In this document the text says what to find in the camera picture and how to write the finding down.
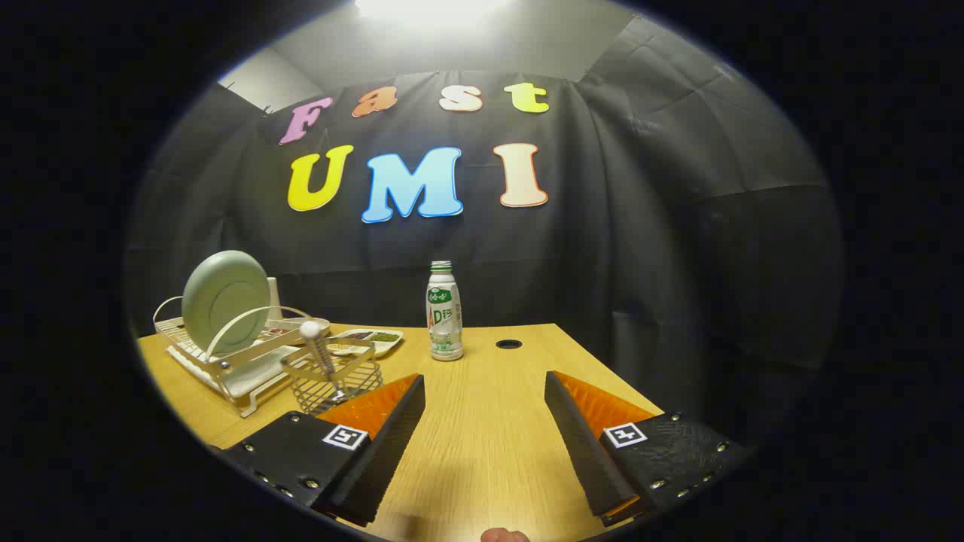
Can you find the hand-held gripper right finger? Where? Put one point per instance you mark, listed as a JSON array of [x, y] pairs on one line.
[[584, 452]]

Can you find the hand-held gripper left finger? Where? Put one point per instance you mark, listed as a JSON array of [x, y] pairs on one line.
[[384, 452]]

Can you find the pale green plate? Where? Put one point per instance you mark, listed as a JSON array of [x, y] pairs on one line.
[[222, 301]]

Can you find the white divided tray with grains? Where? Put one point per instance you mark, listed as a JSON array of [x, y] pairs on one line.
[[388, 348]]

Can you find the white green drink bottle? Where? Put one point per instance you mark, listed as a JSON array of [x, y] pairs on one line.
[[444, 316]]

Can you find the black backdrop cloth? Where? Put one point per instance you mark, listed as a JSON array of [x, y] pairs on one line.
[[602, 263]]

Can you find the white toaster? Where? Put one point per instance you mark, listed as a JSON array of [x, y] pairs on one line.
[[274, 297]]

